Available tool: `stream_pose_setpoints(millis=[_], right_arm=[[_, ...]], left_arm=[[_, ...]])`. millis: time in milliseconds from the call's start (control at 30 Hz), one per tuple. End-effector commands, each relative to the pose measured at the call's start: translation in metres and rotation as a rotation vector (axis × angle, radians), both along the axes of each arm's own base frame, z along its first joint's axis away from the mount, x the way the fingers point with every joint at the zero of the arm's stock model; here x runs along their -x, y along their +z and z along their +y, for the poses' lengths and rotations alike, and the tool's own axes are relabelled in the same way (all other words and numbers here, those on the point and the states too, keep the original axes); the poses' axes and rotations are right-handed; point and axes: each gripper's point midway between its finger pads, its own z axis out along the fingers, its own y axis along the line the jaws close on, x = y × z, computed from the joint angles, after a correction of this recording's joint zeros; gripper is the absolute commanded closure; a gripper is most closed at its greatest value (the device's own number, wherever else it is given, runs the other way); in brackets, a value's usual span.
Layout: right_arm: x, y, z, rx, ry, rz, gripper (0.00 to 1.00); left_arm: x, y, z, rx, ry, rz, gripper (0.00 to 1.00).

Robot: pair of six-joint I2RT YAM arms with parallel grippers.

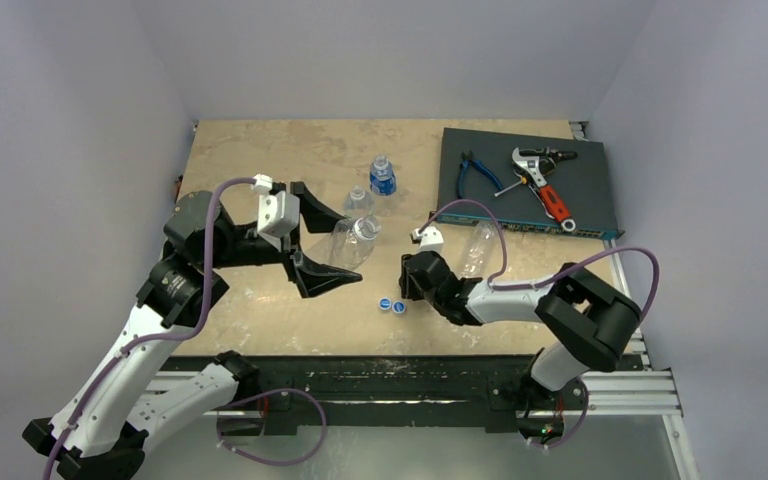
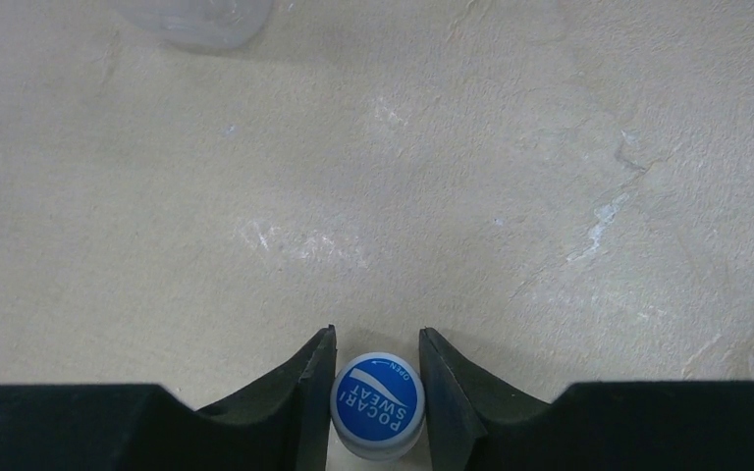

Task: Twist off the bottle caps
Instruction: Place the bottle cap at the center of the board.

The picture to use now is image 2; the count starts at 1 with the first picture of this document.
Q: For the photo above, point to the clear bottle white cap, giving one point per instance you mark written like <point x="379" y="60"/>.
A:
<point x="215" y="24"/>

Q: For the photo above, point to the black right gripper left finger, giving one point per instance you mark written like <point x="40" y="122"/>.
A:
<point x="280" y="421"/>

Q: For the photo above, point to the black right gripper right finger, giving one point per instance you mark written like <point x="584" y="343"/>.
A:
<point x="477" y="421"/>

